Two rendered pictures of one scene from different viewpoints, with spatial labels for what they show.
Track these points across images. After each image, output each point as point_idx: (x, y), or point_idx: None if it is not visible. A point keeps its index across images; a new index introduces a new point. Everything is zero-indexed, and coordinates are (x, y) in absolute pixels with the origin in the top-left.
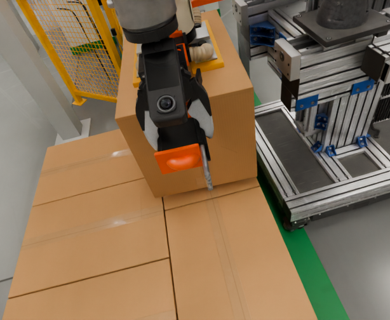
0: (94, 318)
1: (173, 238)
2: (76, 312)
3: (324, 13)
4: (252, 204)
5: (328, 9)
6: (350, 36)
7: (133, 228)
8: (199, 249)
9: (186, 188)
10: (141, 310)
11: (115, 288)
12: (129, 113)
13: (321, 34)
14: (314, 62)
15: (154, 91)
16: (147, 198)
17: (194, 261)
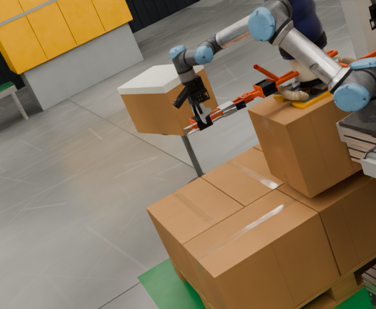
0: (203, 203)
1: (257, 201)
2: (203, 197)
3: None
4: (299, 216)
5: None
6: (350, 125)
7: (256, 186)
8: (255, 213)
9: (281, 178)
10: (212, 213)
11: (219, 200)
12: (251, 110)
13: (348, 116)
14: (350, 135)
15: (177, 97)
16: None
17: (246, 215)
